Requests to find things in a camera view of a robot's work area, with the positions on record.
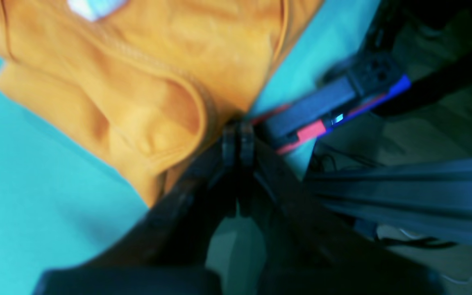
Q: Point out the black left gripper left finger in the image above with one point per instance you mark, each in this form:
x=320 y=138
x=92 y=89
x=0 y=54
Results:
x=165 y=252

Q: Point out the green table cloth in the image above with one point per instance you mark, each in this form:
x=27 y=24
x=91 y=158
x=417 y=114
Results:
x=59 y=205

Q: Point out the orange T-shirt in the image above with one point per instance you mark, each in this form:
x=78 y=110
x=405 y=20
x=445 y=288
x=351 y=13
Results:
x=150 y=85

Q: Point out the aluminium frame post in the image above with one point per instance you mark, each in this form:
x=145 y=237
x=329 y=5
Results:
x=433 y=199

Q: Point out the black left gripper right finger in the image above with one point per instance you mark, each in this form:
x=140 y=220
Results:
x=310 y=251

